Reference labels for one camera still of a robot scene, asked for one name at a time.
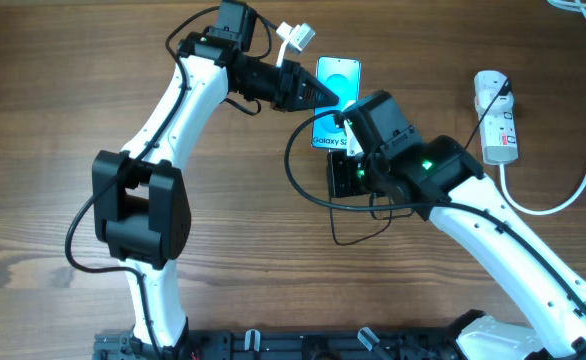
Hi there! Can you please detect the black USB charging cable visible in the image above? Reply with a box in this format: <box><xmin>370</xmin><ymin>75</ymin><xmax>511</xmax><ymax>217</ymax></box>
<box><xmin>328</xmin><ymin>79</ymin><xmax>513</xmax><ymax>247</ymax></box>

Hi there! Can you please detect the white power strip socket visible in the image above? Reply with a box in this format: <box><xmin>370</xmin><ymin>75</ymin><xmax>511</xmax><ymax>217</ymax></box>
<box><xmin>474</xmin><ymin>70</ymin><xmax>518</xmax><ymax>165</ymax></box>

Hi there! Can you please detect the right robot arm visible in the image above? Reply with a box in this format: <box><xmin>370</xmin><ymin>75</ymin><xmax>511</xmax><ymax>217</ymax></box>
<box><xmin>334</xmin><ymin>90</ymin><xmax>586</xmax><ymax>358</ymax></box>

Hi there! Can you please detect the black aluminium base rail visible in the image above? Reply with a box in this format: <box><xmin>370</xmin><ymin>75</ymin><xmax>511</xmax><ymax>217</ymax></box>
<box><xmin>91</xmin><ymin>327</ymin><xmax>464</xmax><ymax>360</ymax></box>

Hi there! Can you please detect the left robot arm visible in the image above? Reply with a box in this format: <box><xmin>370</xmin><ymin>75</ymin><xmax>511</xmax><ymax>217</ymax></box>
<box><xmin>92</xmin><ymin>1</ymin><xmax>338</xmax><ymax>359</ymax></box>

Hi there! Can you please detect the turquoise screen Galaxy smartphone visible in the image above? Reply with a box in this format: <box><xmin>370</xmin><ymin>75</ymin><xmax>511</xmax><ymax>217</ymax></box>
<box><xmin>311</xmin><ymin>56</ymin><xmax>361</xmax><ymax>150</ymax></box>

